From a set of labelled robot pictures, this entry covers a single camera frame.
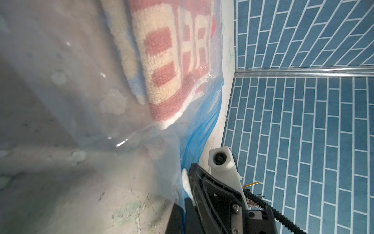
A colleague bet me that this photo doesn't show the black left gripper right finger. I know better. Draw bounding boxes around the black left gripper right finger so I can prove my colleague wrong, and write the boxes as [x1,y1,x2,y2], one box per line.
[185,198,204,234]

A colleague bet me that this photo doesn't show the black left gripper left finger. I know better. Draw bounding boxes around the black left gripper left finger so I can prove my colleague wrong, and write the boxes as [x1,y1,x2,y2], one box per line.
[165,204,184,234]

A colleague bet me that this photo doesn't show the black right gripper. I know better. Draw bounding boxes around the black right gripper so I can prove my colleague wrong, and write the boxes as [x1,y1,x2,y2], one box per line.
[189,163,278,234]

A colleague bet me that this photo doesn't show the clear vacuum bag blue zip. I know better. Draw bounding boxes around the clear vacuum bag blue zip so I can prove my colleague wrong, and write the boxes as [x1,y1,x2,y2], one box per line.
[1,1,223,207]

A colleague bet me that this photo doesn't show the white zip slider clip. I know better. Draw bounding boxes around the white zip slider clip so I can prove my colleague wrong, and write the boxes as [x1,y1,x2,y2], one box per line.
[181,168,194,200]

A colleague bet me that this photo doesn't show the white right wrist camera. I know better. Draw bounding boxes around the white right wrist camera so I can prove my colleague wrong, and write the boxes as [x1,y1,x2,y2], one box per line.
[208,146,248,210]

